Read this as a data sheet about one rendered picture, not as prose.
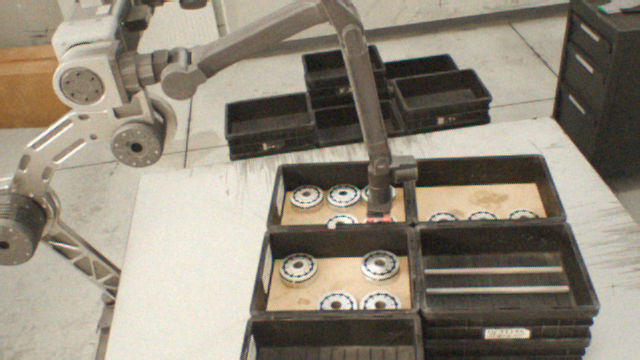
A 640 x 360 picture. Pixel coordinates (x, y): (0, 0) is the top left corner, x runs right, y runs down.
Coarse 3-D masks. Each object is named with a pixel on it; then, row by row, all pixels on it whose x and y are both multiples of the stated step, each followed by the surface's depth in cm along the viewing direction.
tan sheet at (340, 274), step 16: (400, 256) 169; (320, 272) 167; (336, 272) 167; (352, 272) 166; (400, 272) 165; (272, 288) 164; (288, 288) 164; (304, 288) 163; (320, 288) 163; (336, 288) 162; (352, 288) 162; (368, 288) 161; (384, 288) 161; (400, 288) 160; (272, 304) 160; (288, 304) 159; (304, 304) 159
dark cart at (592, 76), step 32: (576, 0) 278; (608, 0) 280; (576, 32) 287; (608, 32) 255; (576, 64) 291; (608, 64) 263; (576, 96) 295; (608, 96) 265; (576, 128) 301; (608, 128) 276; (608, 160) 288
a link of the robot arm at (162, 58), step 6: (156, 54) 134; (162, 54) 134; (168, 54) 135; (174, 54) 135; (180, 54) 135; (186, 54) 136; (156, 60) 132; (162, 60) 132; (168, 60) 134; (174, 60) 133; (180, 60) 133; (186, 60) 134; (156, 66) 132; (162, 66) 132; (156, 72) 133; (156, 78) 134
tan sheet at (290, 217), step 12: (288, 192) 196; (324, 192) 195; (360, 192) 193; (396, 192) 191; (288, 204) 192; (324, 204) 190; (396, 204) 187; (288, 216) 187; (300, 216) 186; (312, 216) 186; (324, 216) 185; (360, 216) 184; (396, 216) 182
